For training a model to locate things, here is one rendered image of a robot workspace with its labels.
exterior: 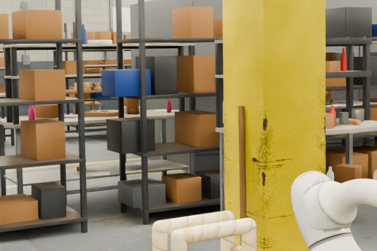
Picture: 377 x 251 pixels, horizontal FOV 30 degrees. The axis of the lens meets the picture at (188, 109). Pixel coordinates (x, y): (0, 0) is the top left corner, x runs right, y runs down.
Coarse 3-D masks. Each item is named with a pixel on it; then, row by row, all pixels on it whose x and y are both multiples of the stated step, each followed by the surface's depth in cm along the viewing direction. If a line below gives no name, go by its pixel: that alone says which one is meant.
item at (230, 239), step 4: (232, 236) 154; (220, 240) 155; (224, 240) 154; (228, 240) 153; (232, 240) 154; (220, 244) 155; (224, 244) 154; (228, 244) 153; (232, 244) 154; (220, 248) 155; (224, 248) 154; (228, 248) 154
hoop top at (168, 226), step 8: (192, 216) 150; (200, 216) 150; (208, 216) 151; (216, 216) 152; (224, 216) 153; (232, 216) 154; (160, 224) 145; (168, 224) 146; (176, 224) 147; (184, 224) 147; (192, 224) 148; (200, 224) 149; (168, 232) 146
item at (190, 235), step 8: (208, 224) 142; (216, 224) 143; (224, 224) 143; (232, 224) 144; (240, 224) 145; (248, 224) 146; (176, 232) 138; (184, 232) 138; (192, 232) 139; (200, 232) 140; (208, 232) 141; (216, 232) 142; (224, 232) 143; (232, 232) 144; (240, 232) 145; (192, 240) 139; (200, 240) 140
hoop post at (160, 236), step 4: (152, 232) 146; (156, 232) 145; (160, 232) 145; (164, 232) 145; (152, 236) 146; (156, 236) 145; (160, 236) 145; (164, 236) 145; (152, 240) 146; (156, 240) 145; (160, 240) 145; (164, 240) 145; (156, 244) 145; (160, 244) 145; (164, 244) 145; (156, 248) 145; (160, 248) 145; (164, 248) 145
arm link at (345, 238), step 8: (328, 240) 153; (336, 240) 152; (344, 240) 153; (352, 240) 154; (312, 248) 155; (320, 248) 153; (328, 248) 152; (336, 248) 151; (344, 248) 151; (352, 248) 152
